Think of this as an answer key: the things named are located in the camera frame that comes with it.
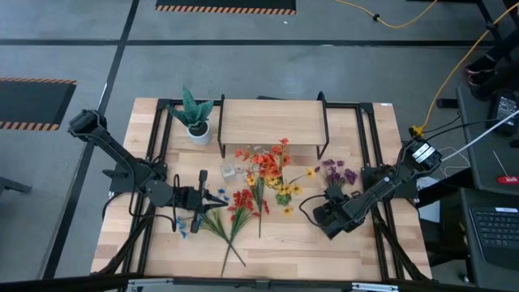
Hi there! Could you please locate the purple artificial flower bunch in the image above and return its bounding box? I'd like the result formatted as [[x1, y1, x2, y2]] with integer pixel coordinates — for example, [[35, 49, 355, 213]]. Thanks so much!
[[314, 158, 360, 191]]

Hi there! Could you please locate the white cable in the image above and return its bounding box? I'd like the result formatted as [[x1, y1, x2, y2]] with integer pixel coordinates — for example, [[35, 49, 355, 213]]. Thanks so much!
[[440, 108, 519, 163]]

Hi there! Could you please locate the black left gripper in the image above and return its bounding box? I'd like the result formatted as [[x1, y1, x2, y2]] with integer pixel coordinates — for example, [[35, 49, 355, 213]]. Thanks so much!
[[174, 169, 230, 235]]

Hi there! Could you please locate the black gantry bar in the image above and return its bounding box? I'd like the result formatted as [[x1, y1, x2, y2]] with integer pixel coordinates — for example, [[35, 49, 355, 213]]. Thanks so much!
[[0, 273, 519, 292]]

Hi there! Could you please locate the black labelled power box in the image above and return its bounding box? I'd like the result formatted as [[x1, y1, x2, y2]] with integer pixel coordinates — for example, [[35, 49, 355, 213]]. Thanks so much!
[[486, 91, 519, 138]]

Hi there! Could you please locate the orange artificial flower bunch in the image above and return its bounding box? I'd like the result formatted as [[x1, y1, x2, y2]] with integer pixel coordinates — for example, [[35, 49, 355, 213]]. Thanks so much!
[[234, 136, 293, 182]]

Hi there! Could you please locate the clear textured glass vase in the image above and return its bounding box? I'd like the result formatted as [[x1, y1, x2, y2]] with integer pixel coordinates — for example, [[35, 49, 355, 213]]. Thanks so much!
[[221, 162, 239, 183]]

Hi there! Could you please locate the black aluminium table frame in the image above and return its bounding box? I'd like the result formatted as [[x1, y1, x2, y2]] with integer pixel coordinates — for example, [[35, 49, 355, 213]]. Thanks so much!
[[91, 96, 433, 283]]

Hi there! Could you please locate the red-handled screwdriver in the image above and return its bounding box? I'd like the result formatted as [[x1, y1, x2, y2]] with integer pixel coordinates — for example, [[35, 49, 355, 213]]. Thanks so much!
[[491, 149, 519, 187]]

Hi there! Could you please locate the yellow extension cable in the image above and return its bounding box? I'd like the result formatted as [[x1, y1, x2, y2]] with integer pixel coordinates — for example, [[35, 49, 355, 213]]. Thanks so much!
[[334, 0, 440, 30], [408, 2, 519, 139]]

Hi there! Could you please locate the red artificial flower bunch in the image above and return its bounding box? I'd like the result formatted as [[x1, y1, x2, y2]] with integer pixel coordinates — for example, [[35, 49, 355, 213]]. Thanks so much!
[[220, 187, 272, 278]]

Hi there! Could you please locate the yellow artificial flower bunch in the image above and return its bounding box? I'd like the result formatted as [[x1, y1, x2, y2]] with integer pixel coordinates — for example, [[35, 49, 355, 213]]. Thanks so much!
[[244, 166, 318, 217]]

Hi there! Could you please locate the blue artificial flower bunch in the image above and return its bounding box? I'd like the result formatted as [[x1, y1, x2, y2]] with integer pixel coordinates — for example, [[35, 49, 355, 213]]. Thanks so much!
[[175, 187, 247, 268]]

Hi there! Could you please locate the black striped-edge floor mat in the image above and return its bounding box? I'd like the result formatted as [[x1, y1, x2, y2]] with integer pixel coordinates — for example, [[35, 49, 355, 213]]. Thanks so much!
[[0, 76, 78, 132], [154, 0, 298, 16]]

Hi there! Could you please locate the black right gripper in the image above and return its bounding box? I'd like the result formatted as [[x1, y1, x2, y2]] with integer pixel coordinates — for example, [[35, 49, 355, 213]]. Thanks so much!
[[311, 185, 361, 241]]

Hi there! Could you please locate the wooden shelf with black legs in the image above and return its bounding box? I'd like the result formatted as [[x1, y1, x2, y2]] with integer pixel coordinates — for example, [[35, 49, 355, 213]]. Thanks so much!
[[217, 91, 331, 161]]

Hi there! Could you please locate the green plant in white pot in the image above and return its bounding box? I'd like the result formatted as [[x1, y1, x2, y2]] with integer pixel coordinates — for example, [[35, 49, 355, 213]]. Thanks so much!
[[167, 84, 215, 146]]

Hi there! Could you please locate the grey furniture leg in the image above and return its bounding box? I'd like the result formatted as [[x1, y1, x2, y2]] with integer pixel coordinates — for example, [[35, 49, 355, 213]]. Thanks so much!
[[0, 175, 33, 196]]

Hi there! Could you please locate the white artificial flower bunch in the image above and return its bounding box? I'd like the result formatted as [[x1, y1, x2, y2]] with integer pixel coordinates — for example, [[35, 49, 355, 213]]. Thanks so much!
[[242, 144, 267, 239]]

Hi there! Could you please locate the black laptop keyboard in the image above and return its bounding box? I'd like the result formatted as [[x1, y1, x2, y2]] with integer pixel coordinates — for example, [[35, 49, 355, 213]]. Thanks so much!
[[468, 205, 519, 269]]

